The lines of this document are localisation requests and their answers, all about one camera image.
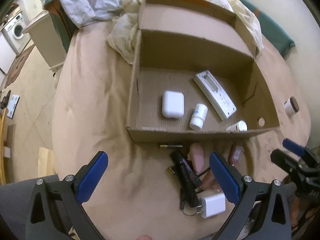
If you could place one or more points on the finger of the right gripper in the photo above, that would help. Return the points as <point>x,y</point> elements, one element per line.
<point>300,149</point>
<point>305,176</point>

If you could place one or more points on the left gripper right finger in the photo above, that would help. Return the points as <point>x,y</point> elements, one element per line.
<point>273,217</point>

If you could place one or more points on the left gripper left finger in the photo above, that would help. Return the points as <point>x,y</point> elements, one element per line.
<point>55,207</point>

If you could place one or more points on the white charger plug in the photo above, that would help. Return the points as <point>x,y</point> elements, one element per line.
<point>212,205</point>

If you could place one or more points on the white remote control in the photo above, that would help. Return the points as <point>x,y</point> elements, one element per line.
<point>215,94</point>

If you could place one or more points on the white pill bottle blue label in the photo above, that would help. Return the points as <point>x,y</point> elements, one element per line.
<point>198,117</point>

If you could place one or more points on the brown lid cream jar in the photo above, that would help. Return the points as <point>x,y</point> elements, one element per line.
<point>291,106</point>

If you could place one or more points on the white bottle red stripe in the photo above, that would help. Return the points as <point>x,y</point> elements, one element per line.
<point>239,126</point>

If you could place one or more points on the beige bed sheet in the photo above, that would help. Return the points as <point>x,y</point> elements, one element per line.
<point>137,195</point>

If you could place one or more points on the black pen device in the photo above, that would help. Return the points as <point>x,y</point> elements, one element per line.
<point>187,178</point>

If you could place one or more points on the wooden chair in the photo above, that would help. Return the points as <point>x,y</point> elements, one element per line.
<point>2,127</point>

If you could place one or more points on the pink tube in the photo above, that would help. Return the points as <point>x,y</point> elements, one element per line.
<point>196,156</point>

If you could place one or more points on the white floor scale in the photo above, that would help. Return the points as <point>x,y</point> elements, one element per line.
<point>12,105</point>

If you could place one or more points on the teal cushion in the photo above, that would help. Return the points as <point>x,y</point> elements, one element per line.
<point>271,30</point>

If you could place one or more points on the cardboard box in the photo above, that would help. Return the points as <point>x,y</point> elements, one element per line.
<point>170,62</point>

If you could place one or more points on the white earbuds case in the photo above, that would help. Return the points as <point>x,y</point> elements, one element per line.
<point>172,104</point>

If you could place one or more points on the brown round rug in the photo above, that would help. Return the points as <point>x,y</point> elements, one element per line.
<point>17,65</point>

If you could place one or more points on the white bedside cabinet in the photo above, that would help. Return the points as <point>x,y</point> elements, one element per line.
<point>46,39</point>

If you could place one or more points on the white washing machine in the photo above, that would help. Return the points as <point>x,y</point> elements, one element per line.
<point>13,32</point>

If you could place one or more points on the cream patterned blanket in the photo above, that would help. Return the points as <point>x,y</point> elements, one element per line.
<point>228,23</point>

